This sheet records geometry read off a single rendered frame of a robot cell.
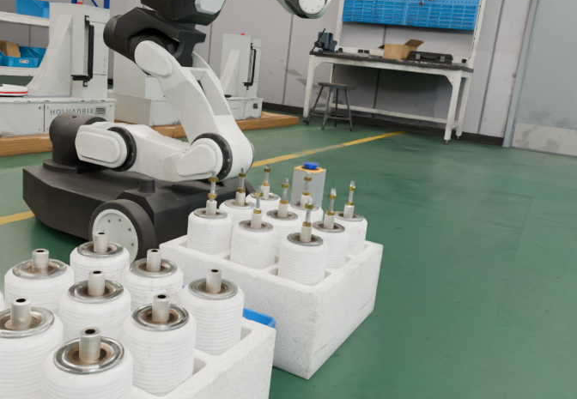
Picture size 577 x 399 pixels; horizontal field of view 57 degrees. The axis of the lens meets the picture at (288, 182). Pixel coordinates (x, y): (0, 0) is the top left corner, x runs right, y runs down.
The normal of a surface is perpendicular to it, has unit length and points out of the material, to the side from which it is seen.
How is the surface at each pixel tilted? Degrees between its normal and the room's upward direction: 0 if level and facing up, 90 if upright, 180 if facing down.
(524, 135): 90
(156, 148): 90
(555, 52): 90
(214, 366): 0
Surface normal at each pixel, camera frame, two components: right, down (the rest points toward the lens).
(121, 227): -0.46, 0.15
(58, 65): 0.88, 0.19
